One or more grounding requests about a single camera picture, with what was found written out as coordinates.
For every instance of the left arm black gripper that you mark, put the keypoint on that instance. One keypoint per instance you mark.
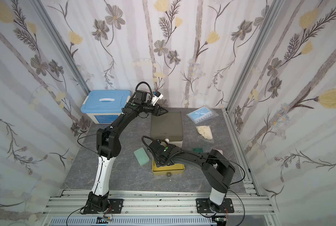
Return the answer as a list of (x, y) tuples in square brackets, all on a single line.
[(155, 108)]

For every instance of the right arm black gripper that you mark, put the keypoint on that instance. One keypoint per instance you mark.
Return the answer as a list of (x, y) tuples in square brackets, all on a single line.
[(161, 157)]

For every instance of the white drawer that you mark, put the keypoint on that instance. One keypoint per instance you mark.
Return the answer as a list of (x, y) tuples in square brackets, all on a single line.
[(177, 143)]

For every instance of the yellow bottom drawer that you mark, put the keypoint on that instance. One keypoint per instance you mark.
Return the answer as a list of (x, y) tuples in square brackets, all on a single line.
[(164, 170)]

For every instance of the olive green drawer cabinet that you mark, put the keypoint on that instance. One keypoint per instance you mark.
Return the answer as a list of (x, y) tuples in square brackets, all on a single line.
[(168, 126)]

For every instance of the mint green sponge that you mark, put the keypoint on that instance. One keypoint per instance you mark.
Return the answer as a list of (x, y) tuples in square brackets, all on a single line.
[(141, 156)]

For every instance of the green scouring sponge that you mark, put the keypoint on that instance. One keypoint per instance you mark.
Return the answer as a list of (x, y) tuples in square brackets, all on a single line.
[(198, 150)]

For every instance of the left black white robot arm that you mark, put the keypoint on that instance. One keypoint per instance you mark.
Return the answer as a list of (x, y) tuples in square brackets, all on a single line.
[(109, 147)]

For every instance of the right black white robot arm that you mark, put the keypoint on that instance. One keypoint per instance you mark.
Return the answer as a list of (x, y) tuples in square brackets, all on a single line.
[(218, 171)]

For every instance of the bag of cream latex gloves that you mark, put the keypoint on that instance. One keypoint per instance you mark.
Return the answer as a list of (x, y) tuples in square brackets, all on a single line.
[(205, 133)]

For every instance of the bag of blue face masks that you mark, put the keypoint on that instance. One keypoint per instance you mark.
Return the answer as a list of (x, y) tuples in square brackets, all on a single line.
[(202, 114)]

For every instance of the blue lidded storage box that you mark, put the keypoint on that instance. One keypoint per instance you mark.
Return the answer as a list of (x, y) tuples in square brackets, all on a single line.
[(104, 106)]

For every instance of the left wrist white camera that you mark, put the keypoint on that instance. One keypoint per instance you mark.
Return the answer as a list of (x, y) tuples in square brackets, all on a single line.
[(156, 97)]

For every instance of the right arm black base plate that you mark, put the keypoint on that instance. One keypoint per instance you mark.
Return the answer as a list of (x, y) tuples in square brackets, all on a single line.
[(203, 205)]

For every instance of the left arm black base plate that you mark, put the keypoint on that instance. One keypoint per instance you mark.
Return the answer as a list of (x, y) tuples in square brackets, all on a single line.
[(111, 205)]

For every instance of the white slotted cable duct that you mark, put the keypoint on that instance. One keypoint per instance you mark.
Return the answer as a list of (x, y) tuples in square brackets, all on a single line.
[(133, 221)]

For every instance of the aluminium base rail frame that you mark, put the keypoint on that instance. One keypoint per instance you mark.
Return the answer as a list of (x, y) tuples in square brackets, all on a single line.
[(250, 210)]

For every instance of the aluminium corner frame post left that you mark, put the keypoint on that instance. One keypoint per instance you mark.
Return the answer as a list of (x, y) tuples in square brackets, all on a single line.
[(60, 44)]

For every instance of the aluminium corner frame post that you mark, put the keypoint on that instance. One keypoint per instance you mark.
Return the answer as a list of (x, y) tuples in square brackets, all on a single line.
[(60, 44), (258, 44)]

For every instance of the aluminium corner frame post right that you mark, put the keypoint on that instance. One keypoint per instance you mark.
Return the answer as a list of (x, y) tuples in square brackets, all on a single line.
[(258, 44)]

